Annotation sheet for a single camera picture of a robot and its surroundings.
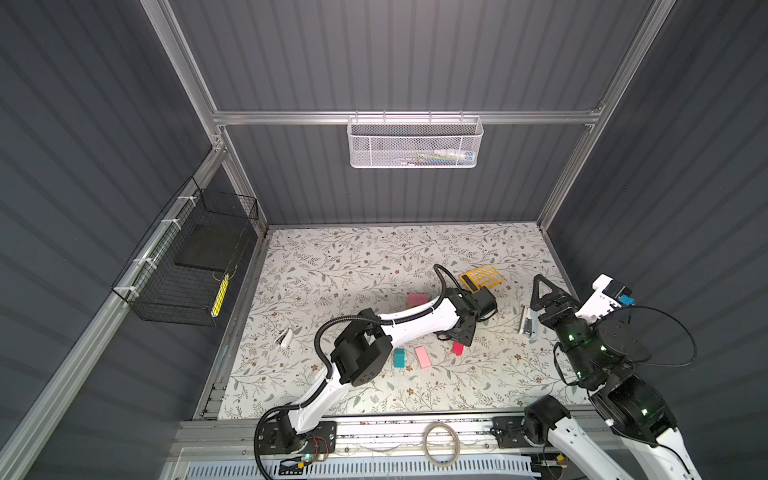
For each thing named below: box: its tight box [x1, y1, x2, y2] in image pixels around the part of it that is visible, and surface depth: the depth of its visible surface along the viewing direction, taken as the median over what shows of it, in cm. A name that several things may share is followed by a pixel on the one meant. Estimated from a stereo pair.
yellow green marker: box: [211, 274, 230, 318], surface depth 70 cm
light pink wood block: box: [414, 345, 432, 369], surface depth 88 cm
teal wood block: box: [394, 347, 407, 369], surface depth 88 cm
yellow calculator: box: [460, 264, 504, 294], surface depth 106 cm
